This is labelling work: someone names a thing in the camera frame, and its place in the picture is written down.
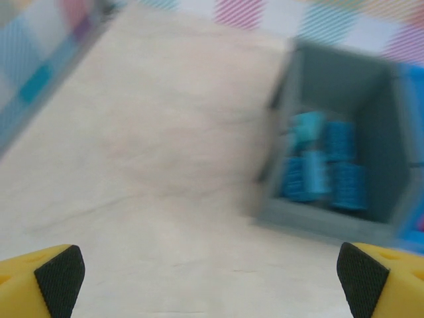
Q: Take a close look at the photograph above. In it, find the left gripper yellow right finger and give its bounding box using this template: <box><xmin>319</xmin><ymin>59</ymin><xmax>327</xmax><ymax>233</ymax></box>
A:
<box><xmin>336</xmin><ymin>241</ymin><xmax>424</xmax><ymax>318</ymax></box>

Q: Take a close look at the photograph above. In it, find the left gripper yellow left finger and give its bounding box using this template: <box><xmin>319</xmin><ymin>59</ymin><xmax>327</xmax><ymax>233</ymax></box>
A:
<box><xmin>0</xmin><ymin>244</ymin><xmax>86</xmax><ymax>318</ymax></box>

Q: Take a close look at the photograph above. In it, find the long blue lego brick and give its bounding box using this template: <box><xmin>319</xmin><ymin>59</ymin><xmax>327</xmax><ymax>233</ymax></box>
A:
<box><xmin>281</xmin><ymin>157</ymin><xmax>307</xmax><ymax>201</ymax></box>

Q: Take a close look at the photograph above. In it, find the light cyan lego brick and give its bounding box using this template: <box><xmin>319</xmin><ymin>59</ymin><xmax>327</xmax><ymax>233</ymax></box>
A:
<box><xmin>291</xmin><ymin>111</ymin><xmax>325</xmax><ymax>150</ymax></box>

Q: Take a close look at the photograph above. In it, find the blue plastic bin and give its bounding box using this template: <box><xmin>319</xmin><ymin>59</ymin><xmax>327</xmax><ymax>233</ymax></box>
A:
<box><xmin>394</xmin><ymin>61</ymin><xmax>424</xmax><ymax>246</ymax></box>

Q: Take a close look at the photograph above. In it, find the grey plastic bin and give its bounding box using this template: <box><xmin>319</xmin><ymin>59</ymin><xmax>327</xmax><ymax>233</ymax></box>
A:
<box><xmin>246</xmin><ymin>38</ymin><xmax>417</xmax><ymax>245</ymax></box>

